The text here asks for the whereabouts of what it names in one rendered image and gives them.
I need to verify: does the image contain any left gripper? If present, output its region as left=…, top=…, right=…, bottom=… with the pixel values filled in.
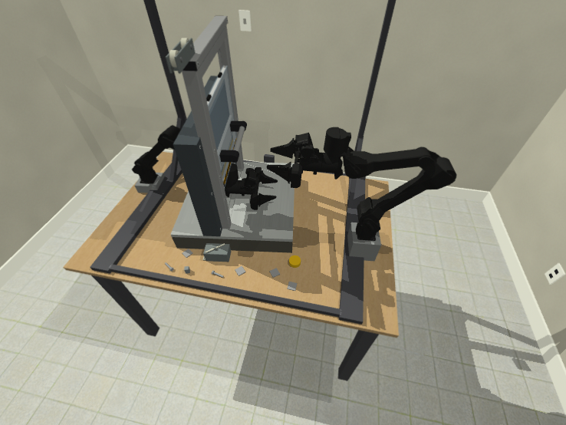
left=267, top=135, right=322, bottom=188

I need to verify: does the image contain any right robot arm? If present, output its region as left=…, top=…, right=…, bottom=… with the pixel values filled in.
left=132, top=125, right=257, bottom=197

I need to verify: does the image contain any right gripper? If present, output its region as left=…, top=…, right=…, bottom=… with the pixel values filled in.
left=239, top=167, right=278, bottom=210

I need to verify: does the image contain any yellow short cylinder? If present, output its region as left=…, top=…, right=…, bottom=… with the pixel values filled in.
left=289, top=255, right=301, bottom=268

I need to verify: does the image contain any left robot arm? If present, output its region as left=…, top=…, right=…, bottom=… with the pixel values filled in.
left=297, top=127, right=456, bottom=241

